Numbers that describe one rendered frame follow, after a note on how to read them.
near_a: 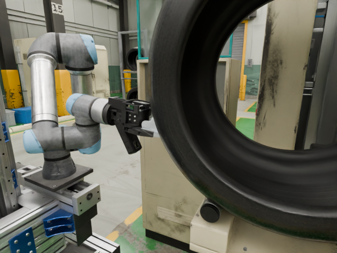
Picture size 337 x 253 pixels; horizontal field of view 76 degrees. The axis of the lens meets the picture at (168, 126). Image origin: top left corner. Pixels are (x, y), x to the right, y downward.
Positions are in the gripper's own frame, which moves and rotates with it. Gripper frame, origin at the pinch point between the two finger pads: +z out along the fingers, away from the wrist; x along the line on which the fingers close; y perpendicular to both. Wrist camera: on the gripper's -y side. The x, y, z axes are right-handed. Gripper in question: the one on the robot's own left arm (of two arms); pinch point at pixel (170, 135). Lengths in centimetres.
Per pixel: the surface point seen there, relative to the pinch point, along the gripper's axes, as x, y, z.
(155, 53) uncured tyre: -12.3, 20.3, 0.0
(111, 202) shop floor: 89, -116, -88
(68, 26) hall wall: 637, 92, -763
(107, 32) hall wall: 852, 97, -752
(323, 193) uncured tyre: 7.0, -6.7, 38.1
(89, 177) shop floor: 117, -123, -143
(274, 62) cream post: 28.3, 21.9, 20.5
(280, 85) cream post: 28.3, 15.3, 23.7
